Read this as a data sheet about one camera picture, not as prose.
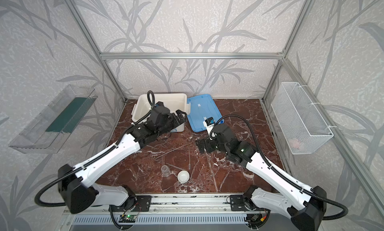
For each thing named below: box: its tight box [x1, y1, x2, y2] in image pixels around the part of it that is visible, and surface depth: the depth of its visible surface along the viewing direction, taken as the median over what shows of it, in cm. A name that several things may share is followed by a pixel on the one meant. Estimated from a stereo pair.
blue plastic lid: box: [187, 94, 224, 133], surface depth 115 cm
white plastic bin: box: [131, 93, 150, 124], surface depth 98 cm
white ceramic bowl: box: [177, 170, 190, 184], surface depth 83 cm
